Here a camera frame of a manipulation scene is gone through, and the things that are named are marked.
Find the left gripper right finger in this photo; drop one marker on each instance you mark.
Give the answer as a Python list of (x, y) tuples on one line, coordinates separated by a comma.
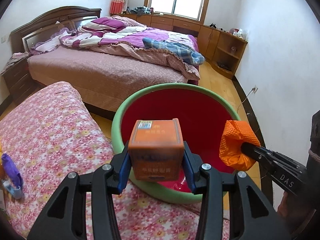
[(251, 214)]

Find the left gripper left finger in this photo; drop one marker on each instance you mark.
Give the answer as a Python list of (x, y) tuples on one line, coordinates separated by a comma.
[(64, 216)]

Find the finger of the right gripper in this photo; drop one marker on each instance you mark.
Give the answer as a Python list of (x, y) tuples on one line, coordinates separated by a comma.
[(252, 149)]

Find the orange foam net wrapper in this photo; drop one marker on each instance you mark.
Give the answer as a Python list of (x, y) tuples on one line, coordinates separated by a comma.
[(234, 135)]

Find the orange cardboard box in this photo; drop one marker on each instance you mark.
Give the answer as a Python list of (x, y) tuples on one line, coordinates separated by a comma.
[(156, 149)]

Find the blue plastic tape dispenser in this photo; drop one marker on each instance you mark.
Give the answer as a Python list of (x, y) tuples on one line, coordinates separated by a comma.
[(16, 193)]

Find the red bin with green rim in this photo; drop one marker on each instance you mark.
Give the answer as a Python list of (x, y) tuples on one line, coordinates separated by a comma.
[(202, 115)]

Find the pink floral covered table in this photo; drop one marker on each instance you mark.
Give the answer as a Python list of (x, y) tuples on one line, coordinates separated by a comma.
[(51, 134)]

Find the large bed pink sheet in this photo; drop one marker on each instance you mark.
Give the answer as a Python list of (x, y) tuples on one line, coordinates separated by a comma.
[(106, 75)]

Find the long wooden low cabinet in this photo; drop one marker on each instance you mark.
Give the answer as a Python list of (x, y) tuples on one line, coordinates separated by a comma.
[(222, 50)]

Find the blue plaid shirt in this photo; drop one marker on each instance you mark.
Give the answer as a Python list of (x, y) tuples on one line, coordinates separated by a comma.
[(184, 52)]

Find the dark wooden nightstand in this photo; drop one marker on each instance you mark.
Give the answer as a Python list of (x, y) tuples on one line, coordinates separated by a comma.
[(19, 81)]

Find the purple patchwork quilt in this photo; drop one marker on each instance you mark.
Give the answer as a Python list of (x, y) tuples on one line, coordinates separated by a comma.
[(123, 36)]

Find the white pillow purple frill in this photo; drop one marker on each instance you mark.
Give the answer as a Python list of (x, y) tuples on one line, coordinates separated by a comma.
[(51, 44)]

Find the clothes pile on nightstand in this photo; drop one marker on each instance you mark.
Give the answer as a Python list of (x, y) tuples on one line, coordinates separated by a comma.
[(16, 57)]

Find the dark wooden headboard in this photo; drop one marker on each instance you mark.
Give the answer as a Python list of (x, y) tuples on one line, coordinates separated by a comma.
[(60, 14)]

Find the blue clothes on cabinet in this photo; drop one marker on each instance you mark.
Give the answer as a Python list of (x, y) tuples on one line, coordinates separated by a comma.
[(141, 11)]

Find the wall power socket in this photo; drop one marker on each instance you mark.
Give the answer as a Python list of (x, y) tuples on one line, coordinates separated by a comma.
[(254, 89)]

